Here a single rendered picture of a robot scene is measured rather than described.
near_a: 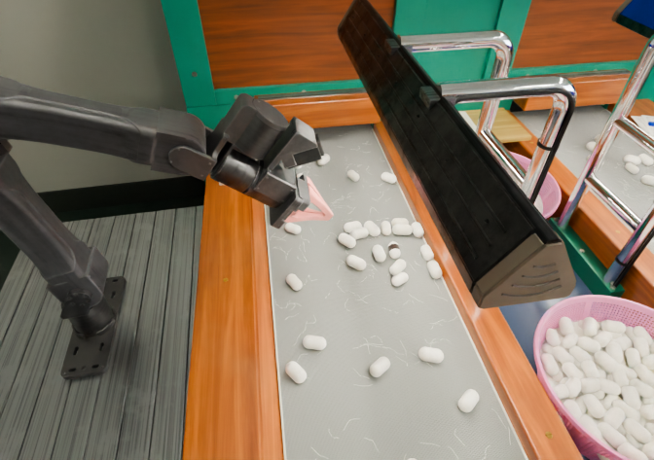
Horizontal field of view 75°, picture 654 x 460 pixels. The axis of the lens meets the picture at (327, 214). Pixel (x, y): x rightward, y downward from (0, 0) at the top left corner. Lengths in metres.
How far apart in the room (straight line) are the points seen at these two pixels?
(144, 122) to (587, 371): 0.70
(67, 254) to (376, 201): 0.56
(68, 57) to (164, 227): 1.06
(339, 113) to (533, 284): 0.76
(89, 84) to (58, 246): 1.30
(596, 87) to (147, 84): 1.54
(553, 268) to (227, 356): 0.46
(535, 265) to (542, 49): 0.97
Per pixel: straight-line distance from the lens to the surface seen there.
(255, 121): 0.56
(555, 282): 0.37
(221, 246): 0.79
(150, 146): 0.57
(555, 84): 0.55
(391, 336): 0.69
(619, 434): 0.72
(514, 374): 0.67
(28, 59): 1.98
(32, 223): 0.68
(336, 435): 0.62
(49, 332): 0.91
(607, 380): 0.76
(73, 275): 0.73
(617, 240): 0.94
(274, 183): 0.60
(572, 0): 1.25
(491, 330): 0.70
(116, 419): 0.77
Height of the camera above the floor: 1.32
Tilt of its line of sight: 42 degrees down
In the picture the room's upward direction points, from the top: straight up
